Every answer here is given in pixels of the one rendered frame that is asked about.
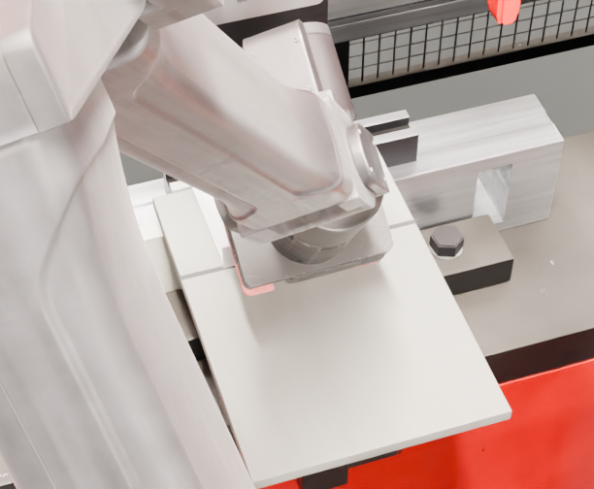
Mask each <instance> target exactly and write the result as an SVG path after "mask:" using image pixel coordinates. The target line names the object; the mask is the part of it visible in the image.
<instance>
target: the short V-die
mask: <svg viewBox="0 0 594 489"><path fill-rule="evenodd" d="M409 119H410V117H409V115H408V113H407V111H406V110H403V111H399V112H395V113H390V114H382V115H378V116H374V117H369V118H365V119H360V120H356V121H353V124H356V123H360V124H361V125H362V126H363V127H364V128H366V129H367V130H368V131H369V132H370V133H371V134H372V135H373V138H374V141H375V143H376V147H377V148H378V150H379V153H380V155H381V157H382V159H383V161H384V163H385V165H386V167H387V168H389V167H393V166H398V165H402V164H406V163H410V162H414V161H416V157H417V146H418V132H417V130H416V129H415V127H413V128H411V127H410V126H409ZM163 176H164V185H165V192H166V194H170V193H173V192H172V188H171V185H170V183H171V182H176V181H179V180H177V179H174V178H172V177H170V176H168V175H166V174H164V173H163Z"/></svg>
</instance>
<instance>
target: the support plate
mask: <svg viewBox="0 0 594 489"><path fill-rule="evenodd" d="M377 151H378V154H379V160H380V163H381V166H382V168H383V172H384V175H385V178H386V181H387V185H388V188H389V191H390V193H387V194H384V195H383V199H382V202H381V203H382V206H383V209H384V212H385V216H386V219H387V222H388V225H393V224H397V223H401V222H405V221H409V220H413V217H412V215H411V213H410V211H409V209H408V207H407V205H406V203H405V201H404V199H403V197H402V195H401V193H400V191H399V189H398V187H397V186H396V184H395V182H394V180H393V178H392V176H391V175H390V173H389V171H388V169H387V167H386V165H385V163H384V161H383V159H382V157H381V155H380V152H379V150H378V148H377ZM152 202H153V207H154V210H155V213H156V216H157V219H158V222H159V224H160V227H161V230H162V233H163V236H164V239H165V242H166V244H167V246H168V249H169V252H170V255H171V258H172V261H173V263H174V266H175V269H176V272H177V275H178V278H179V281H180V283H181V288H182V291H183V294H184V297H185V299H186V301H187V304H188V307H189V310H190V313H191V316H192V319H193V322H194V324H195V327H196V330H197V333H198V336H199V339H200V342H201V344H202V346H203V349H204V352H205V355H206V358H207V361H208V363H209V366H210V369H211V372H212V375H213V378H214V382H215V385H216V388H217V391H218V394H219V397H220V399H221V401H222V404H223V407H224V410H225V413H226V416H227V419H228V421H229V424H230V427H231V430H232V433H233V436H234V439H235V441H236V444H237V446H238V449H239V452H240V455H241V458H242V460H243V462H244V464H245V467H246V469H247V472H248V474H249V476H250V479H251V481H252V483H253V485H254V487H255V489H259V488H263V487H266V486H270V485H274V484H277V483H281V482H284V481H287V480H291V479H294V478H298V477H301V476H305V475H309V474H312V473H319V472H322V471H326V470H329V469H333V468H337V467H339V466H343V465H346V464H350V463H354V462H357V461H361V460H364V459H368V458H372V457H375V456H379V455H381V454H385V453H389V452H392V451H396V450H399V449H403V448H407V447H410V446H414V445H417V444H421V443H425V442H427V441H431V440H437V439H441V438H444V437H448V436H451V435H455V434H459V433H462V432H466V431H469V430H473V429H476V428H479V427H483V426H487V425H490V424H494V423H497V422H501V421H505V420H508V419H510V418H511V415H512V410H511V408H510V406H509V404H508V402H507V400H506V398H505V396H504V394H503V392H502V390H501V388H500V386H499V384H498V382H497V381H496V379H495V377H494V375H493V373H492V372H491V370H490V368H489V366H488V364H487V362H486V360H485V358H484V356H483V354H482V352H481V350H480V348H479V345H478V343H477V342H476V340H475V338H474V336H473V334H472V332H471V330H470V328H469V326H468V324H467V322H466V320H465V318H464V316H463V314H462V312H461V310H460V308H459V307H458V305H457V304H456V302H455V300H454V298H453V296H452V294H451V292H450V290H449V288H448V286H447V284H446V281H445V279H444V277H443V275H442V273H441V271H440V269H439V267H438V265H437V264H436V262H435V260H434V258H433V256H432V254H431V252H430V250H429V248H428V246H427V244H426V242H425V241H424V239H423V237H422V235H421V233H420V231H419V229H418V227H417V226H416V224H411V225H407V226H403V227H399V228H395V229H390V232H391V236H392V239H393V243H394V245H393V247H392V248H391V249H390V250H389V251H388V252H387V253H386V254H385V255H384V257H383V258H382V259H381V260H380V261H379V262H377V263H373V264H370V265H366V266H362V267H358V268H356V267H354V268H351V269H347V270H343V271H339V272H337V273H333V274H329V275H325V276H322V277H315V278H311V279H308V280H304V281H300V282H296V283H287V282H286V281H285V280H282V281H278V282H274V283H273V285H274V290H272V291H269V292H265V293H261V294H257V295H254V296H247V295H245V294H244V292H243V290H242V286H241V284H240V280H239V277H238V273H237V270H236V267H235V268H231V269H227V270H223V271H219V272H214V273H210V274H206V275H202V276H199V277H192V278H188V279H184V280H182V279H181V276H184V275H188V274H192V273H196V272H201V271H205V270H208V269H212V268H216V267H220V266H222V263H221V261H220V258H219V256H218V253H217V250H216V248H215V244H214V241H213V239H212V236H211V234H210V231H209V229H208V226H207V224H206V221H205V219H204V216H203V215H202V212H201V210H200V207H199V205H198V202H197V199H196V197H195V194H194V192H193V189H192V188H191V189H187V190H183V191H179V192H175V193H170V194H166V195H162V196H157V197H153V198H152Z"/></svg>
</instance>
